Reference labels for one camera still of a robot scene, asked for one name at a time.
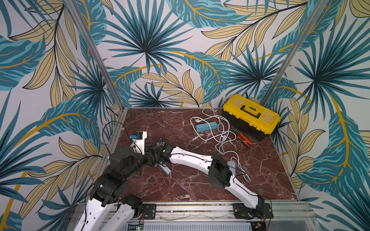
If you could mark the yellow black toolbox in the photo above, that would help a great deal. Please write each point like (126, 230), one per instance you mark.
(250, 117)

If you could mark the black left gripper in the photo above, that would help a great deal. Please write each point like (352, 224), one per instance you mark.
(151, 154)

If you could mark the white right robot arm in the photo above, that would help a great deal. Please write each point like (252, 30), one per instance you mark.
(220, 176)

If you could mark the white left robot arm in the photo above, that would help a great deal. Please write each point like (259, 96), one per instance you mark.
(105, 209)

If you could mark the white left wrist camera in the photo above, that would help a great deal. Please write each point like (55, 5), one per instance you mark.
(138, 141)

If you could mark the orange handled pliers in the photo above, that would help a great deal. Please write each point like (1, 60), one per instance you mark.
(243, 139)

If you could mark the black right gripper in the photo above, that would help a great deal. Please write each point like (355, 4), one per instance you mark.
(161, 148)

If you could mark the teal power strip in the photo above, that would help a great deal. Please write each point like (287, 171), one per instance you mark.
(206, 126)

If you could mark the grey power strip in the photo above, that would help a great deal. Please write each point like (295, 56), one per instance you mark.
(166, 169)
(232, 166)

